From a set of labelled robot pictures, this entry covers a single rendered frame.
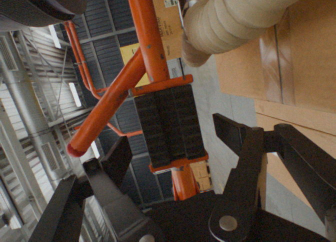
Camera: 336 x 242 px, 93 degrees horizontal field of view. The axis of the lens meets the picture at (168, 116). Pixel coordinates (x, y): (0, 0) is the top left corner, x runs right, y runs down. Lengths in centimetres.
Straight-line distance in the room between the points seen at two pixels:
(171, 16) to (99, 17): 998
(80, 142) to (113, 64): 1097
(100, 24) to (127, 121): 616
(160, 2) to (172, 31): 41
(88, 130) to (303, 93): 22
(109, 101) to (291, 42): 19
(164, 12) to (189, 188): 202
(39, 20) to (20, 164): 268
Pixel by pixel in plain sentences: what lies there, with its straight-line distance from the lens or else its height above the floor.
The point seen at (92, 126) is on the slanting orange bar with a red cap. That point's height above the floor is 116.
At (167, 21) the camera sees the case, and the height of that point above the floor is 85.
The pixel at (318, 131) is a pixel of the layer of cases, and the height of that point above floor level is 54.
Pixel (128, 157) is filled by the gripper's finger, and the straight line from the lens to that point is 20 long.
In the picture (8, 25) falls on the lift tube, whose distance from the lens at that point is 27.
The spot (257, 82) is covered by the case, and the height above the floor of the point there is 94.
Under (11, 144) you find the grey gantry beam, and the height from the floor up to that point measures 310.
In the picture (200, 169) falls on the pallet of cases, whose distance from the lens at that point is 704.
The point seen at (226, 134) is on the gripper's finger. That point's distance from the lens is 18.
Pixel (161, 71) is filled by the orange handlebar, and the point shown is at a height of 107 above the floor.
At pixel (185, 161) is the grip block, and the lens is 16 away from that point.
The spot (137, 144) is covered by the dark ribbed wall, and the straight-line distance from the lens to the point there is 1167.
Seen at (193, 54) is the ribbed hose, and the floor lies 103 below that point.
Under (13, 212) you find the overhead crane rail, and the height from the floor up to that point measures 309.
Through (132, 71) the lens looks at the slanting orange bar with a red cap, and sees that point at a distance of 18.
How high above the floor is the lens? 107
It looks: 1 degrees up
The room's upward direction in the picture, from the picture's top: 104 degrees counter-clockwise
